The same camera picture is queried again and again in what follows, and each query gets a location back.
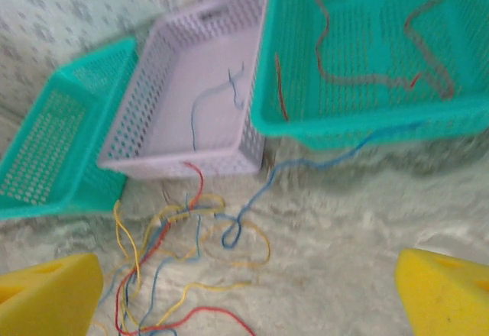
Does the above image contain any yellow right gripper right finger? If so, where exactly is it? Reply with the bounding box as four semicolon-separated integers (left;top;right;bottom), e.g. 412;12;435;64
395;247;489;336

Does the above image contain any long blue cable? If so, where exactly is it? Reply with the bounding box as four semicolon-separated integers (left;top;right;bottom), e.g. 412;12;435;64
221;120;426;250

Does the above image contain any lavender plastic basket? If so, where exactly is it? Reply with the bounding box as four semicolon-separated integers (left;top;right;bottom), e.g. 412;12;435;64
97;0;271;180

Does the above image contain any yellow cable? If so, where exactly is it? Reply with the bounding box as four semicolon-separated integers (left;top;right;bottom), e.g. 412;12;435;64
143;193;226;254
113;199;143;293
154;280;253;328

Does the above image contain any teal plastic basket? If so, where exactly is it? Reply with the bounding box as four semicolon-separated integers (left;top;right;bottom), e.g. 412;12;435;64
0;37;139;219
251;0;489;150

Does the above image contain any orange cable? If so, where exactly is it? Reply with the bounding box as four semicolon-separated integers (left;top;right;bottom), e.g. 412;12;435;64
200;219;273;270

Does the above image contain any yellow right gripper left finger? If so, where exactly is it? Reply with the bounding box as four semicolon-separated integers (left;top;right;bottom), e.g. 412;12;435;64
0;252;104;336

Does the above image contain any red cable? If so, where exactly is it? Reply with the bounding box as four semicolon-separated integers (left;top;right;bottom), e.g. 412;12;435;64
312;0;456;101
137;305;256;336
118;161;206;314
274;53;290;122

